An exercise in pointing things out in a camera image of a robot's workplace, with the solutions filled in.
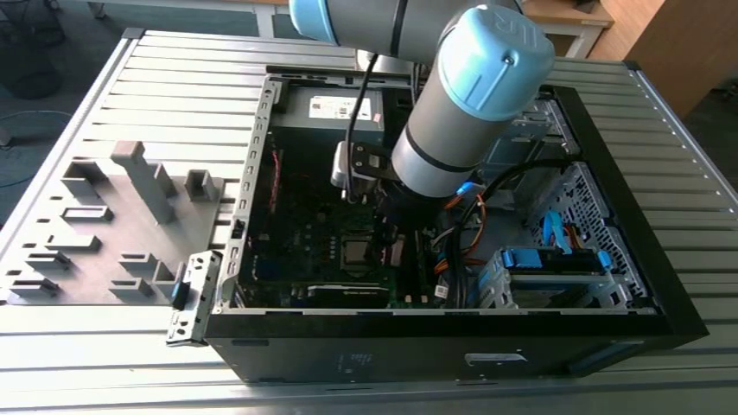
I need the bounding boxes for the grey metal slot bracket latch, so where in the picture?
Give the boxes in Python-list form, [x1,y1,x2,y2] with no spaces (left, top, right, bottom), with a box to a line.
[165,249,224,348]

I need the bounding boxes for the grey plastic parts rack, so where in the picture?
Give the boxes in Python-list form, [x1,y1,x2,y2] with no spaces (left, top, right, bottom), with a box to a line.
[0,140,242,306]

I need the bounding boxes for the black open PC case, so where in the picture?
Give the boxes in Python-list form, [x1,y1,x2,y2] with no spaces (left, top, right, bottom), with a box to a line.
[204,64,709,386]

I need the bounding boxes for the thick black cable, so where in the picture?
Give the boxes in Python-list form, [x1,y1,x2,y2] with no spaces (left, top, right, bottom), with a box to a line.
[445,160,577,309]
[457,163,577,309]

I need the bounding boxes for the black disk in blue carrier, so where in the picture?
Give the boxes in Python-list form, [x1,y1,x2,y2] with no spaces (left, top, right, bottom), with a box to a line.
[500,246,612,278]

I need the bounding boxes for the tall grey metal disk bay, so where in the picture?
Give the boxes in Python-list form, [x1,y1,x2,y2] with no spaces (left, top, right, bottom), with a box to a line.
[480,101,583,204]

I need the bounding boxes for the green motherboard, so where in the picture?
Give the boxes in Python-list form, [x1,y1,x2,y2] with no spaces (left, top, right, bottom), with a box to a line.
[238,172,456,310]

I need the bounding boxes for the low grey metal disk bay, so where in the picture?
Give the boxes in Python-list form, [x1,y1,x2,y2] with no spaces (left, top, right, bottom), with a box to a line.
[469,246,656,310]

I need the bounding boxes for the black graphics card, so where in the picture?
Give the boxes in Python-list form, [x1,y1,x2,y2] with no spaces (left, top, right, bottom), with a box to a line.
[290,283,393,309]

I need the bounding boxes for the CPU socket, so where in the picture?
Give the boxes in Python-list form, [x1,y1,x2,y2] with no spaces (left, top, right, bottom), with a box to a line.
[337,234,376,271]

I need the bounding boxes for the blue flat data cable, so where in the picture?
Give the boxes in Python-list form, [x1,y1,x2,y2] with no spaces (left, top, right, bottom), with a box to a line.
[544,209,577,255]

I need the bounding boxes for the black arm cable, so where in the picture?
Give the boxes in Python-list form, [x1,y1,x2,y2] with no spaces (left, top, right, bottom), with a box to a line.
[340,0,411,204]

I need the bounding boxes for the black swivel chair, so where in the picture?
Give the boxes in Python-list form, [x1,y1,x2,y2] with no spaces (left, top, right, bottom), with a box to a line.
[0,0,68,101]

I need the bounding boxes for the wooden desk white frame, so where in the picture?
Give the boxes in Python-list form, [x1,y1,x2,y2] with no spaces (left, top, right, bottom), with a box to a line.
[517,0,615,60]

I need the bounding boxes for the orange power wires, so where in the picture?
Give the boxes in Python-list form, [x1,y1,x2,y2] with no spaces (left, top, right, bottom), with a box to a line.
[431,194,492,274]

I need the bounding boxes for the wooden cabinet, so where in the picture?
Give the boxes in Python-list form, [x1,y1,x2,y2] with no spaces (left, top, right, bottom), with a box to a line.
[587,0,738,120]

